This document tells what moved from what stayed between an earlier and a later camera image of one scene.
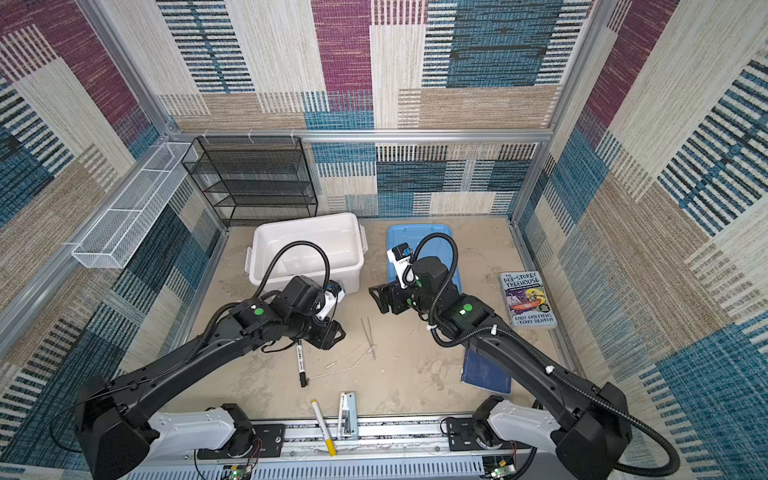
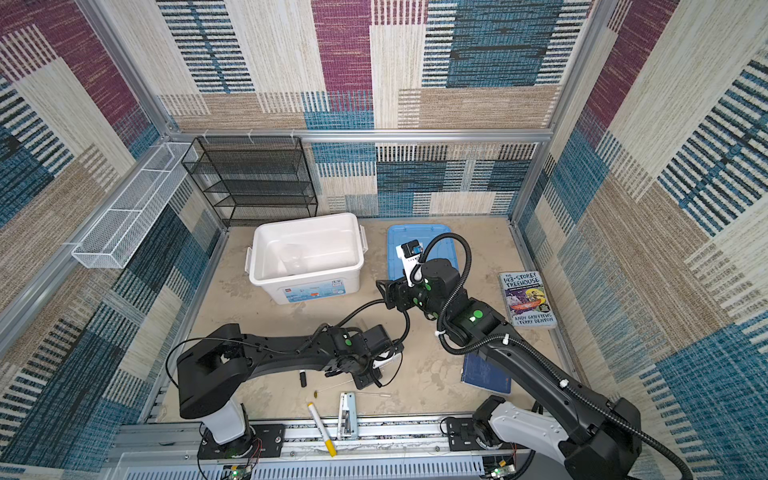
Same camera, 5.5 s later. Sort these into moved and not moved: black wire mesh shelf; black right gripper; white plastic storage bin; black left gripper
Moved: black left gripper
Not moved: black wire mesh shelf; black right gripper; white plastic storage bin
